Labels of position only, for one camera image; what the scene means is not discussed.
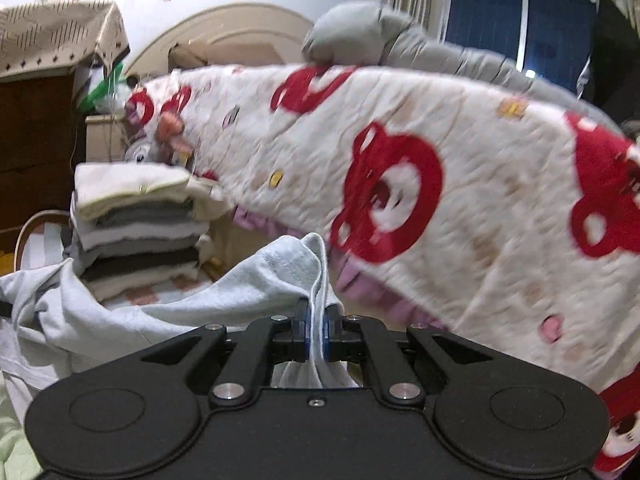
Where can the light grey garment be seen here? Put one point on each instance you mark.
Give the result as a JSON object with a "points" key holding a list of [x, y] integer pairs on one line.
{"points": [[57, 328]]}

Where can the white quilt with red bears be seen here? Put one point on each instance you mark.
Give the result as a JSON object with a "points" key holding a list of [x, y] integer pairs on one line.
{"points": [[511, 222]]}

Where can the grey pillow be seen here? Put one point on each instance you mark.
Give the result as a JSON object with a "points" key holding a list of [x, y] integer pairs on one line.
{"points": [[370, 33]]}

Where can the window with dark glass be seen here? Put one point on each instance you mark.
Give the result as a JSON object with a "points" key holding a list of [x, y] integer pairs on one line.
{"points": [[544, 38]]}

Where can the plush toy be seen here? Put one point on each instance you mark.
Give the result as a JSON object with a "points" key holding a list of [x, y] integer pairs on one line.
{"points": [[168, 145]]}

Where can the stack of folded clothes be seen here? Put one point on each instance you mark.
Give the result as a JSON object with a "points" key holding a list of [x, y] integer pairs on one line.
{"points": [[139, 225]]}

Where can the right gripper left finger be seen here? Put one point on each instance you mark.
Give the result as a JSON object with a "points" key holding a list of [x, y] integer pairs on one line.
{"points": [[230, 368]]}

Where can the beige headboard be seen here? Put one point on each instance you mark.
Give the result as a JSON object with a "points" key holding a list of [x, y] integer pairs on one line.
{"points": [[251, 34]]}

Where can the patterned beige cloth cover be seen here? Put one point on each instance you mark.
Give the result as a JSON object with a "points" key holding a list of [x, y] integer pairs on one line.
{"points": [[51, 39]]}

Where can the dark wooden cabinet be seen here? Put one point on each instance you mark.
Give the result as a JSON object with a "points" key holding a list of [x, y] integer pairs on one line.
{"points": [[43, 138]]}

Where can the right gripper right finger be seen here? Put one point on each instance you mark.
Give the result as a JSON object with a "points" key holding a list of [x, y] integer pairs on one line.
{"points": [[401, 368]]}

